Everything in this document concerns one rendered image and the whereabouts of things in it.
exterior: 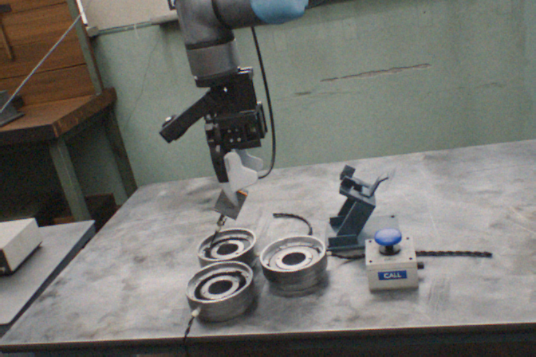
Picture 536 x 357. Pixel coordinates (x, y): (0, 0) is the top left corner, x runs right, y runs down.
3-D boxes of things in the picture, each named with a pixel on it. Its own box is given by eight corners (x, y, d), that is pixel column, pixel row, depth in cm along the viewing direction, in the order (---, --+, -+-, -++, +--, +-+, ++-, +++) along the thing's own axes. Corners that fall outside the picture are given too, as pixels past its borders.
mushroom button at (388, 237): (377, 269, 77) (373, 240, 75) (376, 255, 81) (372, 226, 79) (406, 268, 76) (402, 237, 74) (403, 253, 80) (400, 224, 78)
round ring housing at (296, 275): (273, 301, 79) (268, 278, 78) (258, 267, 89) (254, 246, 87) (338, 281, 80) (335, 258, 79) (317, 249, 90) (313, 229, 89)
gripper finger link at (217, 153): (226, 185, 80) (214, 128, 78) (216, 186, 80) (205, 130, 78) (233, 175, 84) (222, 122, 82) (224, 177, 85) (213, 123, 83)
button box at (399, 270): (369, 291, 77) (365, 262, 75) (368, 264, 83) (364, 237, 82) (427, 288, 75) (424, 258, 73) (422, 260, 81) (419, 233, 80)
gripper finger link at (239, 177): (262, 208, 81) (250, 151, 79) (225, 212, 83) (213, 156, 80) (265, 202, 84) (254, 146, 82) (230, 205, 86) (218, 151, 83)
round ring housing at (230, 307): (223, 276, 88) (218, 255, 87) (271, 292, 81) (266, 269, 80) (176, 312, 81) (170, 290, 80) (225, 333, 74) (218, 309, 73)
